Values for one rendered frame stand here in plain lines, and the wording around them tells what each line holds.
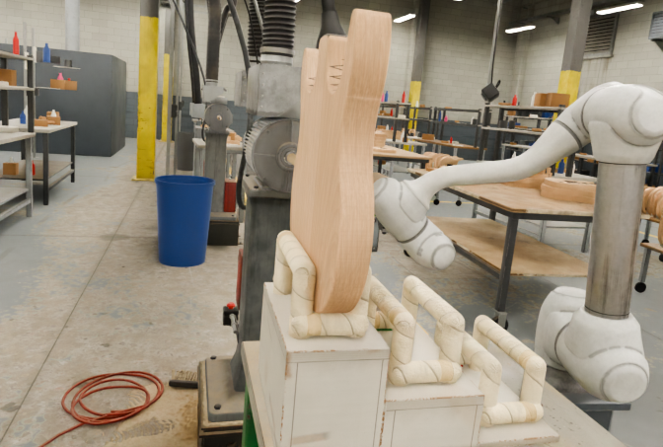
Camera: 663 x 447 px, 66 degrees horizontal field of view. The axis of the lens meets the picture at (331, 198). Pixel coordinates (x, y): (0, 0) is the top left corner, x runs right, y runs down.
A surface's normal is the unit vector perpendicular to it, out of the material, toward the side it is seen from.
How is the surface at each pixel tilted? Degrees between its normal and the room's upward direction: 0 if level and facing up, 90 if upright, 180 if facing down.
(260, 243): 90
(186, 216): 93
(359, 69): 102
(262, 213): 90
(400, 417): 90
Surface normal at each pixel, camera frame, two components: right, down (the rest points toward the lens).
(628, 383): -0.01, 0.27
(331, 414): 0.24, 0.18
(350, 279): 0.20, 0.50
